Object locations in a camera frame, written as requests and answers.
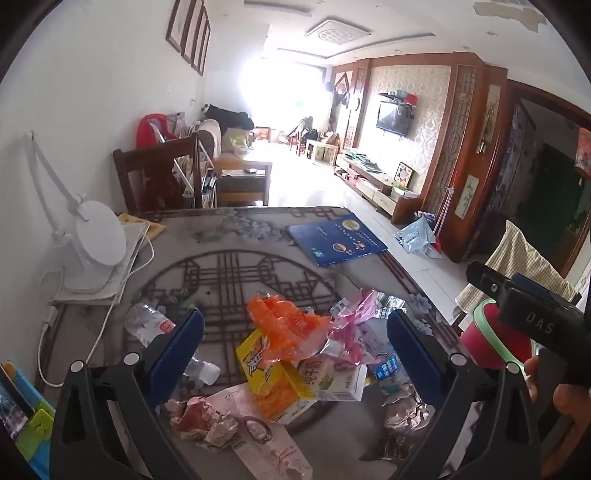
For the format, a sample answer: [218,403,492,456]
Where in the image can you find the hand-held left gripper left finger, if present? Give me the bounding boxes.
[50,308,205,480]

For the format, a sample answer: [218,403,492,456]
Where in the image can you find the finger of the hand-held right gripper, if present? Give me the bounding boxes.
[510,271,581,304]
[465,261,514,297]

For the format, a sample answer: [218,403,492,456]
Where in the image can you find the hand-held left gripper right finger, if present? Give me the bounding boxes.
[387,309,542,480]

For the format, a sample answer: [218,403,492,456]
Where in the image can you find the clear plastic water bottle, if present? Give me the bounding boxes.
[124,302,221,387]

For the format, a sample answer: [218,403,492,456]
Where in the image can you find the red bin with green rim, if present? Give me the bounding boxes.
[458,298,537,371]

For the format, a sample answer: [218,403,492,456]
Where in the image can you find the yellow orange drink carton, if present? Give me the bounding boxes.
[235,330,320,425]

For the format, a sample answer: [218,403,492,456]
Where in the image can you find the orange plastic wrapper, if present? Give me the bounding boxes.
[246,293,332,364]

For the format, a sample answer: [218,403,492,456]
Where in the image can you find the person's right hand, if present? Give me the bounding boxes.
[524,355,591,457]

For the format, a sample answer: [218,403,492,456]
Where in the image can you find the blue white snack packet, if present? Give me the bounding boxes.
[368,337,403,381]

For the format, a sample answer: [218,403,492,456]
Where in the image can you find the checked yellow cloth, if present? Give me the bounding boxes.
[455,219,579,320]

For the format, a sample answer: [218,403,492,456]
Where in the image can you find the crumpled silver foil wrapper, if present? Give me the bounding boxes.
[376,291,408,315]

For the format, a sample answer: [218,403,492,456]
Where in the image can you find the pink plastic wrapper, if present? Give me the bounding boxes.
[322,288,380,366]

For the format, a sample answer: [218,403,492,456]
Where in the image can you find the broom with red dustpan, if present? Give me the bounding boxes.
[426,173,456,258]

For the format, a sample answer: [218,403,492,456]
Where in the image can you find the crumpled red white wrapper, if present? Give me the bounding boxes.
[167,395,239,449]

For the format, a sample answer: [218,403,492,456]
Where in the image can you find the printed tablecloth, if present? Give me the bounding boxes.
[46,205,463,480]

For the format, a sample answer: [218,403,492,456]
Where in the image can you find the white milk carton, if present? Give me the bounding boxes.
[295,354,370,403]

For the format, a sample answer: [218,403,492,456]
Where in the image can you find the light blue plastic bag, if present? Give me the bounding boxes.
[394,217,437,254]

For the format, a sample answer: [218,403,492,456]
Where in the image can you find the bamboo picture panel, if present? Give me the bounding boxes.
[455,174,479,219]

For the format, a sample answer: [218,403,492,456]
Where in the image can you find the yellow book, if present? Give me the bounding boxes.
[117,211,167,239]

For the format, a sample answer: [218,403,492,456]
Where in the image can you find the colourful framed puzzle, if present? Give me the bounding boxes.
[392,161,417,190]

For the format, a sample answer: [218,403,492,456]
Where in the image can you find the white desk lamp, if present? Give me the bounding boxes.
[25,131,129,295]

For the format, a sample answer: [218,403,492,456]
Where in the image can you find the wooden lattice partition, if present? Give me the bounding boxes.
[421,53,509,265]

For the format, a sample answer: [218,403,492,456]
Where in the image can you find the blue book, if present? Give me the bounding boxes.
[285,212,389,267]

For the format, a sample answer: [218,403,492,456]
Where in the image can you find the pink white paper bag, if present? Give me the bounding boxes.
[203,383,320,480]

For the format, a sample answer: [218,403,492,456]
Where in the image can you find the low television cabinet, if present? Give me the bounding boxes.
[335,151,419,225]

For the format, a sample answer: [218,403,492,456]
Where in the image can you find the colourful plastic toy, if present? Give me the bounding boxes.
[0,359,57,480]

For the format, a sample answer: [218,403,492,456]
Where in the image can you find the metal magazine rack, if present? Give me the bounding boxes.
[173,133,221,209]

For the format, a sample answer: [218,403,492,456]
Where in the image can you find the dark wooden chair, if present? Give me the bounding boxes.
[113,134,204,216]

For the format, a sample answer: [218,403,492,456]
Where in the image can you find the wooden sofa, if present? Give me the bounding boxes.
[198,117,274,207]

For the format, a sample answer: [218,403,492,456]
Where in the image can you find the small wooden table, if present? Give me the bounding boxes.
[305,138,341,167]

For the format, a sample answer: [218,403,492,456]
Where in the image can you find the red bag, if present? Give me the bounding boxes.
[137,113,179,149]

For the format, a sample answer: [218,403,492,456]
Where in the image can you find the black white plush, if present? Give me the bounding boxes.
[202,103,256,133]

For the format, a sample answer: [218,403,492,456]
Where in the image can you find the square ceiling light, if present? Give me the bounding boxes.
[305,17,373,45]

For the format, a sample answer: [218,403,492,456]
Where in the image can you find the white power cable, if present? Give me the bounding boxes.
[36,225,156,394]

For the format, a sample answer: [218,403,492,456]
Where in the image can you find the wall television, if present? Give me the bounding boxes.
[375,102,412,137]

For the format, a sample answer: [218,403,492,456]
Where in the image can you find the wall shelf with bowls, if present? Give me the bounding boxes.
[379,89,419,110]

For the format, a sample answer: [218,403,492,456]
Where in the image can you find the framed wall picture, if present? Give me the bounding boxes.
[166,0,197,53]
[199,18,212,77]
[181,0,204,64]
[191,6,209,73]

